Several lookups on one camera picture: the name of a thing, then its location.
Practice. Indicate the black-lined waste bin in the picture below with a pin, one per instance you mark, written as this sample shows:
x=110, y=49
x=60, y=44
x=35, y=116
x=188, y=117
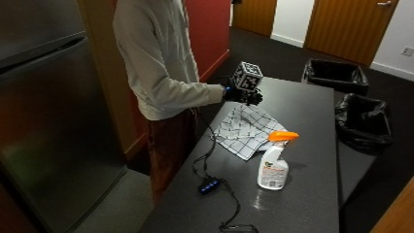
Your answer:
x=336, y=76
x=363, y=121

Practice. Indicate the white marker cube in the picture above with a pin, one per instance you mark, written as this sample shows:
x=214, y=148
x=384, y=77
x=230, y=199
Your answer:
x=247, y=77

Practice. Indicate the the person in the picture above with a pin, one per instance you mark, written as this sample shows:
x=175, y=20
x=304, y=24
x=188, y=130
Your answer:
x=155, y=64

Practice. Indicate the white spray bottle orange trigger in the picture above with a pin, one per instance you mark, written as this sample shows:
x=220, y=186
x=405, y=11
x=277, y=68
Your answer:
x=273, y=165

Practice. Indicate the white wall outlet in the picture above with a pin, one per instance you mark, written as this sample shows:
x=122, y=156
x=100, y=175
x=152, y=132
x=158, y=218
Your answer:
x=407, y=50

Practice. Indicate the black hub with blue lights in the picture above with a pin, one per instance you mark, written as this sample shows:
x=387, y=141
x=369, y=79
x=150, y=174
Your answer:
x=210, y=186

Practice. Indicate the wooden door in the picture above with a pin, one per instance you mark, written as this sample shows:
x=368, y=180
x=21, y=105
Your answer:
x=345, y=29
x=255, y=14

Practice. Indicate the stainless steel refrigerator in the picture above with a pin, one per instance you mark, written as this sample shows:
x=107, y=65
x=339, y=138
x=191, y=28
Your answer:
x=47, y=116

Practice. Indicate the white checked cloth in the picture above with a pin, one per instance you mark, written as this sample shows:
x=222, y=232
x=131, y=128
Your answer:
x=246, y=129

